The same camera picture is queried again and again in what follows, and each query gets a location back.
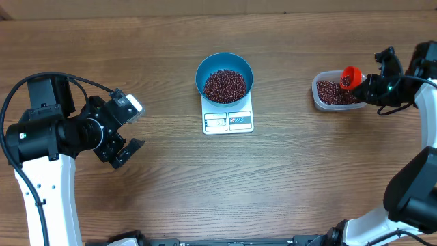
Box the red measuring scoop blue handle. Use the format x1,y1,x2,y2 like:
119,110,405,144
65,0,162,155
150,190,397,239
339,66,362,91

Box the clear plastic container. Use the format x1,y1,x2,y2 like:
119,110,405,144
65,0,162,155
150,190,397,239
311,70,367,111

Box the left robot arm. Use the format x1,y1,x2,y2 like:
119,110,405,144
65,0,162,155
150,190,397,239
1,72,145,245

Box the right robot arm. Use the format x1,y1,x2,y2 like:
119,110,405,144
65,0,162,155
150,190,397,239
326,40,436,245

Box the red beans in bowl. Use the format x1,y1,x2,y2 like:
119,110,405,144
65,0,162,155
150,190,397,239
203,70,246,104

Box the white digital kitchen scale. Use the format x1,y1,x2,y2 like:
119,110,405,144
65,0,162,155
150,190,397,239
201,92,255,135

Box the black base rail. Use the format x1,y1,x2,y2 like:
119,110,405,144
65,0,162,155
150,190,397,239
85,228,342,246

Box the blue bowl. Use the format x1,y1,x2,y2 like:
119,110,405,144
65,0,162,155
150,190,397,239
195,53,254,107

